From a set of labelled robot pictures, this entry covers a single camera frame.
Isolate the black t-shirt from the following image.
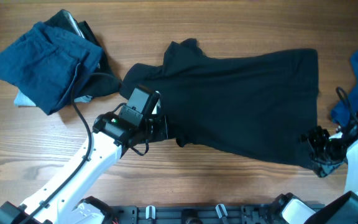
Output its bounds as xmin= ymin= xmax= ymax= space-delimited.
xmin=120 ymin=39 xmax=319 ymax=169

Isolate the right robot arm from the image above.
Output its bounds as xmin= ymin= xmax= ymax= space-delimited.
xmin=267 ymin=112 xmax=358 ymax=224

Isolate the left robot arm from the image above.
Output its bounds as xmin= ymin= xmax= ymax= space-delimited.
xmin=0 ymin=86 xmax=164 ymax=224

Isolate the folded dark blue garment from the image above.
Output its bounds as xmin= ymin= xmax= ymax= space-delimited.
xmin=0 ymin=22 xmax=103 ymax=115

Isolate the left white rail clip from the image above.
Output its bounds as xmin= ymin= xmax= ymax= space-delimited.
xmin=145 ymin=205 xmax=156 ymax=220

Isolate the white rail clip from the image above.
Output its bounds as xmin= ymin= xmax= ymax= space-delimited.
xmin=145 ymin=205 xmax=156 ymax=220
xmin=215 ymin=203 xmax=228 ymax=224

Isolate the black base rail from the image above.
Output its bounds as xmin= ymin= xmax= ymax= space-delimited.
xmin=110 ymin=203 xmax=326 ymax=224

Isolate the right white rail clip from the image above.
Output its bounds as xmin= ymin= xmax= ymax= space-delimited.
xmin=215 ymin=203 xmax=228 ymax=224

